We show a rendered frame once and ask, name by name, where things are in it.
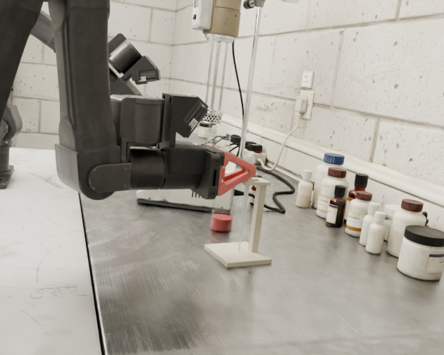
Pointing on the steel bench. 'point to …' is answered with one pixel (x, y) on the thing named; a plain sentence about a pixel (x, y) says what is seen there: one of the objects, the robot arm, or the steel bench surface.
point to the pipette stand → (251, 252)
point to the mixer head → (217, 19)
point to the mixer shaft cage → (215, 86)
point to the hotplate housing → (180, 198)
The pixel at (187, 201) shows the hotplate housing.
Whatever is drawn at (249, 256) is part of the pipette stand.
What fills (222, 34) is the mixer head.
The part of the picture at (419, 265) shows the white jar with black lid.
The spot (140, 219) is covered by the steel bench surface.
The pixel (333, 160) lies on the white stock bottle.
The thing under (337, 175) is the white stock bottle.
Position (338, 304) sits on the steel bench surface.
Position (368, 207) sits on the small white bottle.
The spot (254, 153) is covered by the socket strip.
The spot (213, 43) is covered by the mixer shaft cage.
